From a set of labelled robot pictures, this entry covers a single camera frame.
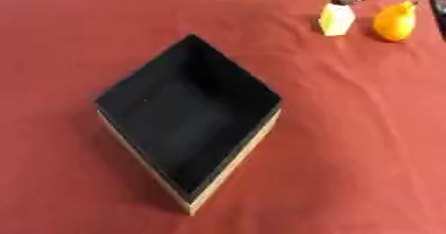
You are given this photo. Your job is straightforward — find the orange yellow toy pear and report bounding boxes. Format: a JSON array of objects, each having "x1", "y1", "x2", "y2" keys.
[{"x1": 370, "y1": 0, "x2": 420, "y2": 43}]

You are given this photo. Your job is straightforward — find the tan cardboard box black inside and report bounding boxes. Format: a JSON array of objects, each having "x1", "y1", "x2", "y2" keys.
[{"x1": 94, "y1": 33, "x2": 285, "y2": 217}]

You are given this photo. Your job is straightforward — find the pale yellow white block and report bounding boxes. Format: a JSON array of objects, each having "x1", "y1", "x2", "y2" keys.
[{"x1": 317, "y1": 2, "x2": 357, "y2": 38}]

